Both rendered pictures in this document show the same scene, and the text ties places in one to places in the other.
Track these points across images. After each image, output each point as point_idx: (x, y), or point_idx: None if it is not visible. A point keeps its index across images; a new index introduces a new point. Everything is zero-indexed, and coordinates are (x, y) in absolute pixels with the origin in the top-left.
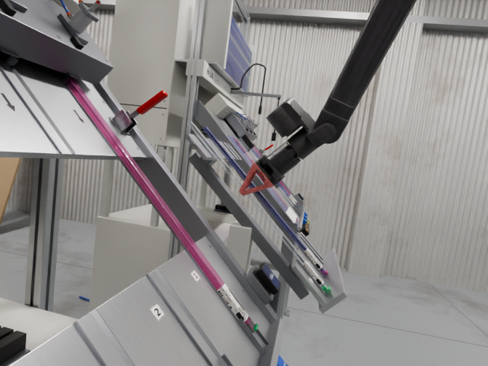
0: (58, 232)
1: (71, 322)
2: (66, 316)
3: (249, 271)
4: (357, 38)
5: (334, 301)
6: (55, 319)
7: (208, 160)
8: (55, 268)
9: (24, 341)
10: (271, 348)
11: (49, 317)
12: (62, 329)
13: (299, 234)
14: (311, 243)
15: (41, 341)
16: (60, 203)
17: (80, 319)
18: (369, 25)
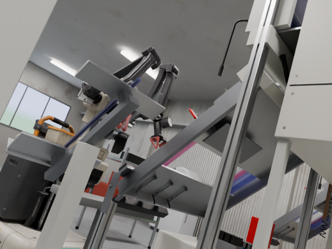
0: (210, 195)
1: (182, 239)
2: (185, 241)
3: (131, 168)
4: (140, 74)
5: None
6: (190, 243)
7: (147, 117)
8: (202, 223)
9: None
10: None
11: (194, 245)
12: (186, 240)
13: (28, 134)
14: (15, 139)
15: (195, 242)
16: (216, 175)
17: (195, 179)
18: (143, 74)
